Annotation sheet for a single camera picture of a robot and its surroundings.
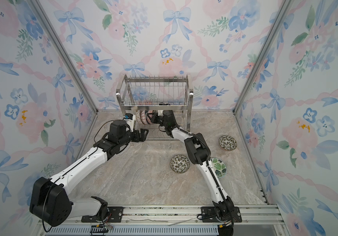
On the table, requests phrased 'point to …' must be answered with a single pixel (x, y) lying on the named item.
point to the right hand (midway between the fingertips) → (147, 113)
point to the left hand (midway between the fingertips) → (142, 128)
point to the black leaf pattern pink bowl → (227, 143)
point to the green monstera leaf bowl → (219, 167)
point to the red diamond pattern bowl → (143, 116)
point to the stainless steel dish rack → (147, 93)
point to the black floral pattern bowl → (148, 119)
